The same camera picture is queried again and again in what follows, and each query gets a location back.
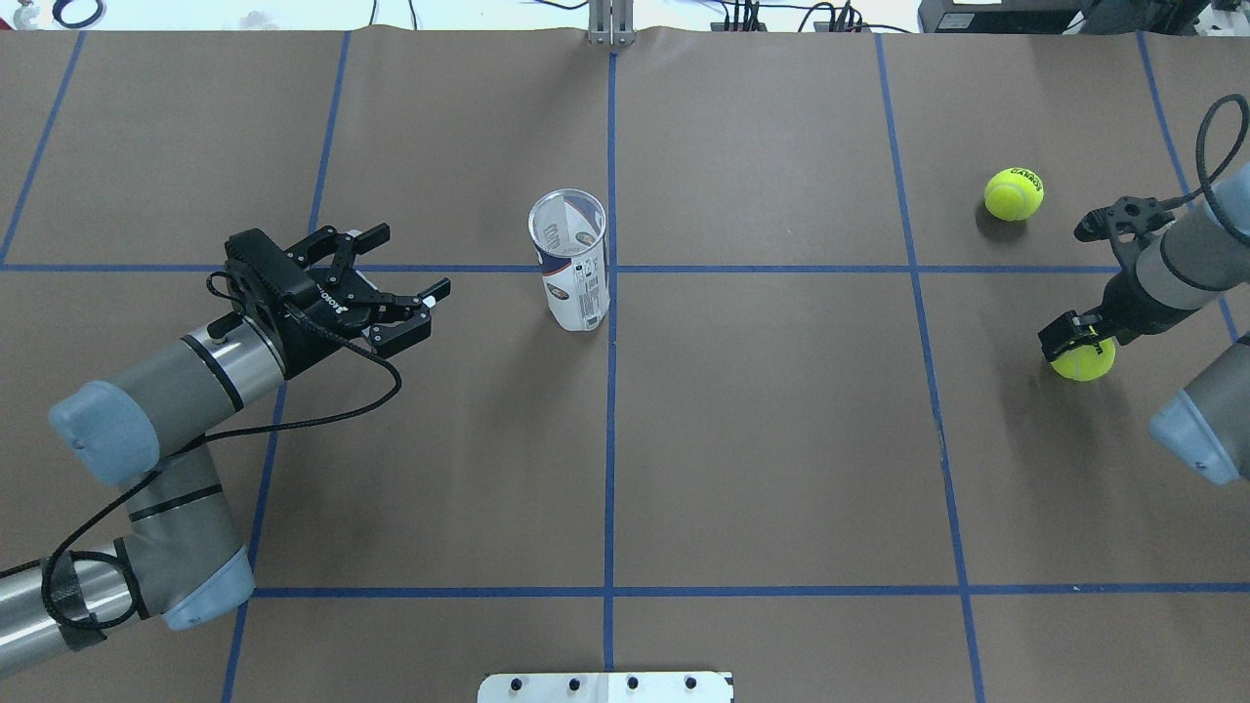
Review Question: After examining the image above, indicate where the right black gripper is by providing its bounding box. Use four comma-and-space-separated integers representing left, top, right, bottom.
1038, 196, 1198, 363

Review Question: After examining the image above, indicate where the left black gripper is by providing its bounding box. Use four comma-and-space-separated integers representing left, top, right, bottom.
225, 223, 453, 380

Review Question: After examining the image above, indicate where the Wilson tennis ball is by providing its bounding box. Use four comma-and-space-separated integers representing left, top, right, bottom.
1049, 339, 1119, 383

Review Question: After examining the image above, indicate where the Roland Garros tennis ball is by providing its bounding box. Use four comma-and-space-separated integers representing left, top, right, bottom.
983, 166, 1045, 223

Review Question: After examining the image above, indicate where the white blue tennis ball can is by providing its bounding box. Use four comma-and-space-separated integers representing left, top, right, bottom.
528, 188, 611, 331

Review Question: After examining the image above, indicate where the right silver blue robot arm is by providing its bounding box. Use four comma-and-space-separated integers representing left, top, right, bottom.
1038, 166, 1249, 487

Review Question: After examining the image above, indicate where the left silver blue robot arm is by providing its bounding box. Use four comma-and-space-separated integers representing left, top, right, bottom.
1, 224, 453, 677

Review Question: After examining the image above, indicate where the black box with label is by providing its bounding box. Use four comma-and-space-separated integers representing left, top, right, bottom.
916, 1, 1083, 34

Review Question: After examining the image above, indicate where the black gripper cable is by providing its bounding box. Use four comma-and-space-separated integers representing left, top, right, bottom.
0, 269, 403, 630

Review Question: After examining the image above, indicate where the aluminium frame post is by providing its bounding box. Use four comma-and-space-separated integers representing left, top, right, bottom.
588, 0, 638, 48

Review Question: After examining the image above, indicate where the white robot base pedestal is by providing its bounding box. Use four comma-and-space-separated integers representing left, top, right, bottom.
478, 670, 736, 702

